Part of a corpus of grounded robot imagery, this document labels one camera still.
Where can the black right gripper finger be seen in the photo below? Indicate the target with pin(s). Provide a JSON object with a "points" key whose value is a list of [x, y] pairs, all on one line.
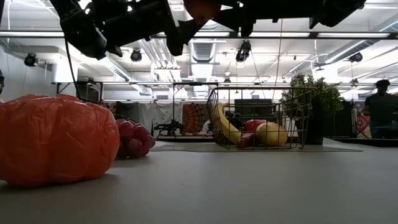
{"points": [[242, 14]]}

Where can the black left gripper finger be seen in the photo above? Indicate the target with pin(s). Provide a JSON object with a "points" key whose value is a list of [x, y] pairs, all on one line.
{"points": [[189, 28]]}

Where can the small orange fruit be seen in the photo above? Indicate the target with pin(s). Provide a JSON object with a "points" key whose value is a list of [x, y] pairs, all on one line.
{"points": [[202, 9]]}

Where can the black grape bunch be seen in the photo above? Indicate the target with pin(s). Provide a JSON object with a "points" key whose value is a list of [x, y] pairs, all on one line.
{"points": [[233, 117]]}

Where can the yellow banana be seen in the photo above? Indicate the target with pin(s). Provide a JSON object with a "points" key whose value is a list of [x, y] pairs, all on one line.
{"points": [[228, 129]]}

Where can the red apple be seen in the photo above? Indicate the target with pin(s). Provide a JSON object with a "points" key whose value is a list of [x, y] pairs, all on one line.
{"points": [[253, 125]]}

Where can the yellow orange mango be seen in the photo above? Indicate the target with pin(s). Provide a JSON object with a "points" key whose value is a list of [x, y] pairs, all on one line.
{"points": [[272, 134]]}

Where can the dark red pepper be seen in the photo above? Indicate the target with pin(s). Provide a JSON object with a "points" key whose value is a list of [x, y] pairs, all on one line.
{"points": [[245, 140]]}

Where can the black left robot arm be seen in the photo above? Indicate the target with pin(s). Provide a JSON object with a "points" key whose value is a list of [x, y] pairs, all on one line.
{"points": [[81, 31]]}

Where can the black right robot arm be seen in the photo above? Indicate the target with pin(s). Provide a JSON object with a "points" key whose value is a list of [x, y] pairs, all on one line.
{"points": [[339, 12]]}

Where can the long overhead light bar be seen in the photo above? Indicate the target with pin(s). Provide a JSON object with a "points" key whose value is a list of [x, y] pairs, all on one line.
{"points": [[351, 35]]}

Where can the orange mandala tapestry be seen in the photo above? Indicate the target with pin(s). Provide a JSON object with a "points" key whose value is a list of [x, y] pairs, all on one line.
{"points": [[194, 118]]}

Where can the white patterned cloth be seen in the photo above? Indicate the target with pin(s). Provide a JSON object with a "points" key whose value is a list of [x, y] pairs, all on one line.
{"points": [[161, 115]]}

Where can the black monitor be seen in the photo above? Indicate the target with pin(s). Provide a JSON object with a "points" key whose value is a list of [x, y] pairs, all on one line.
{"points": [[253, 107]]}

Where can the black background stand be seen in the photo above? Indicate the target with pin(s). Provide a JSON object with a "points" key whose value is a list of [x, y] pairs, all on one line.
{"points": [[173, 124]]}

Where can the green potted plant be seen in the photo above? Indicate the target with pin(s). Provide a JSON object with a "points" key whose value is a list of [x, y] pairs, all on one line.
{"points": [[323, 99]]}

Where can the red grape bunch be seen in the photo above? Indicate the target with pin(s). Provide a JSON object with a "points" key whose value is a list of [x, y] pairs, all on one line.
{"points": [[133, 137]]}

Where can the person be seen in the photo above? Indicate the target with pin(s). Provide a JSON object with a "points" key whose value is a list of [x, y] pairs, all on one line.
{"points": [[381, 109]]}

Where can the orange pumpkin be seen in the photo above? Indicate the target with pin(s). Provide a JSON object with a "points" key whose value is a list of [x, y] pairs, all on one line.
{"points": [[56, 140]]}

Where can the grey table mat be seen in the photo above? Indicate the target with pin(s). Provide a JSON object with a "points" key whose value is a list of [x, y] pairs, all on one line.
{"points": [[217, 186]]}

